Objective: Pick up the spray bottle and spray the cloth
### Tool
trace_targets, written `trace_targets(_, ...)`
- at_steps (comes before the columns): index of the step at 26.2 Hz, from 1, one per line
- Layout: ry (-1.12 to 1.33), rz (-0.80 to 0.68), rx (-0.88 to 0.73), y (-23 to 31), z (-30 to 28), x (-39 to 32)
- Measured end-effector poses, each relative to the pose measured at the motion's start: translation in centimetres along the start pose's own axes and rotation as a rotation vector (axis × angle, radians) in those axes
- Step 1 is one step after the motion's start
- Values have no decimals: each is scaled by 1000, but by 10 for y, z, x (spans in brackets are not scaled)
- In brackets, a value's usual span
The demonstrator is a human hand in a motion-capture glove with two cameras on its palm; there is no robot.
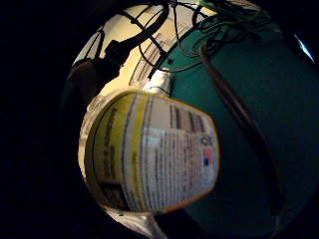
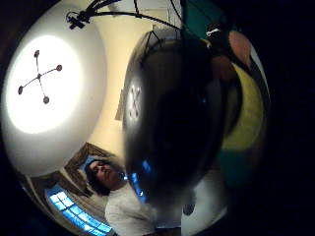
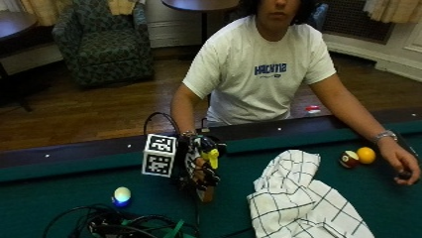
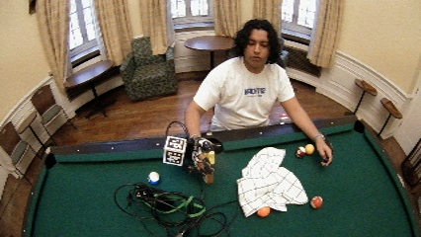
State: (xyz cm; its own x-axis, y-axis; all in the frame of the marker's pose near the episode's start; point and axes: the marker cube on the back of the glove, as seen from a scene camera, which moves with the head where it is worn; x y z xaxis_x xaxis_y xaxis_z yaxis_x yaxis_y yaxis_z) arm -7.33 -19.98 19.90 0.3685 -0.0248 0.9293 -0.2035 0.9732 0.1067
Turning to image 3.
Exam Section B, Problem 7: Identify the orange billiard ball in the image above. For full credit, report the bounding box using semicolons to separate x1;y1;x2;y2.
355;146;376;165

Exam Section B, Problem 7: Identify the silver wristwatch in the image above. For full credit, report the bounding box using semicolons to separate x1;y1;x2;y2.
371;130;399;144

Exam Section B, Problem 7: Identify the white marker cube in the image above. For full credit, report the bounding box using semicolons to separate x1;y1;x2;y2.
141;133;178;179

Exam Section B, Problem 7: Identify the maroon striped billiard ball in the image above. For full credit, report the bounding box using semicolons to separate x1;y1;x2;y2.
339;150;360;170

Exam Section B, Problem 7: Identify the glowing white blue ball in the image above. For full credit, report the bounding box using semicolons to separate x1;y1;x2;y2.
110;186;133;208

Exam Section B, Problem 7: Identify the white checked cloth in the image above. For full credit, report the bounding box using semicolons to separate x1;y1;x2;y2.
245;149;375;238

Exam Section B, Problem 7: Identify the red and white small object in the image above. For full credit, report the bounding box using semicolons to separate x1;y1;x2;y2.
305;104;323;115

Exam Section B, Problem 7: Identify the the person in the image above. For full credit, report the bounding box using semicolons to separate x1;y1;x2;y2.
170;0;422;186

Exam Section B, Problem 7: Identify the green patterned armchair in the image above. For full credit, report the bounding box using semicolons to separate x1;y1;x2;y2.
52;0;155;88

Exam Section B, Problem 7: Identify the dark radiator grille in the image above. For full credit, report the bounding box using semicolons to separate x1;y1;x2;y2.
319;0;395;46

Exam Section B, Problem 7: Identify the yellow curtain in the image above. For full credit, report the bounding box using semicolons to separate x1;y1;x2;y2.
18;0;138;27
362;0;422;24

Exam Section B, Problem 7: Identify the round dark wooden table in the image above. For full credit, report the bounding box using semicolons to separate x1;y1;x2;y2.
159;0;241;61

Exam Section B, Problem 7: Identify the dark wooden side table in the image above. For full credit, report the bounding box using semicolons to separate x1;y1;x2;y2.
0;11;56;113

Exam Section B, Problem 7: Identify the green strap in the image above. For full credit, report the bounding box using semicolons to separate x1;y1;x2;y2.
162;218;197;238

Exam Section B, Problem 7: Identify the black glove cable loop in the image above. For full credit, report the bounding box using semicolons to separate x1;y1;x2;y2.
142;111;182;137

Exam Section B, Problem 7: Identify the bundle of black cables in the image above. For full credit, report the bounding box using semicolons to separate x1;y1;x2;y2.
41;203;202;238

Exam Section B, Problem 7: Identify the dark wooden pool table rail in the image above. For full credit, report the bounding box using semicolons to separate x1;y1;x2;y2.
0;107;422;170

